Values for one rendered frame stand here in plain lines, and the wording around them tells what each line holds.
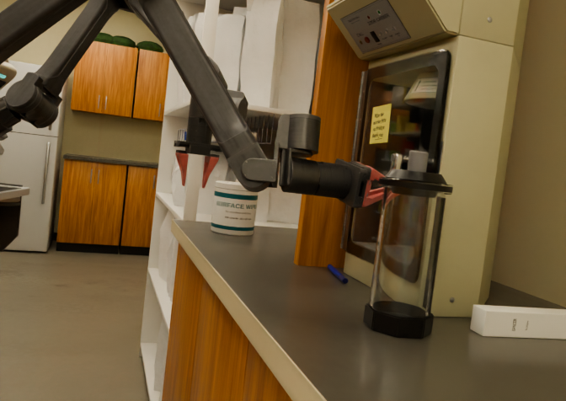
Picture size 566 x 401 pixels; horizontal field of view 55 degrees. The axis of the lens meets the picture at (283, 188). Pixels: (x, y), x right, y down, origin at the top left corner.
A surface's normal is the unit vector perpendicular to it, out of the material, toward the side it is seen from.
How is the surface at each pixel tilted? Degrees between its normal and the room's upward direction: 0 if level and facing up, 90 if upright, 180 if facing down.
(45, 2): 83
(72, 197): 90
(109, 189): 90
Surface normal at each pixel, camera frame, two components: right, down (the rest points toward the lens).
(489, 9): 0.31, 0.08
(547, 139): -0.94, -0.09
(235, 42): 0.16, -0.07
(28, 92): -0.20, -0.41
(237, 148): -0.06, -0.09
